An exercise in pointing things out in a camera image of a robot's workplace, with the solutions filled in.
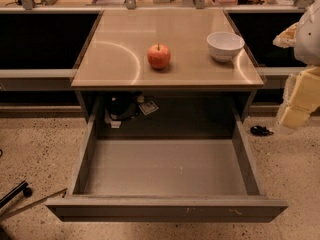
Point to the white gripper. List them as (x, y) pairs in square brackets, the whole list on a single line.
[(308, 40)]

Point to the grey top drawer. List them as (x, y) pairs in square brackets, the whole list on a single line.
[(190, 161)]

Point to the white ceramic bowl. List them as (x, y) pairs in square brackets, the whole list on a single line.
[(224, 46)]

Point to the red apple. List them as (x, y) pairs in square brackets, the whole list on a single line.
[(159, 56)]

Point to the white paper tag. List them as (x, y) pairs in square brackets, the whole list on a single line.
[(148, 107)]

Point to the black caster leg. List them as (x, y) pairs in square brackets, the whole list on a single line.
[(22, 187)]

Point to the thin metal rod with loop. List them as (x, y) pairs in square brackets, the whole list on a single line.
[(31, 205)]

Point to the black cable clump on floor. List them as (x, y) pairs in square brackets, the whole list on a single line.
[(260, 131)]

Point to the black device with cables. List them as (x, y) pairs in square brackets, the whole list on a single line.
[(122, 106)]

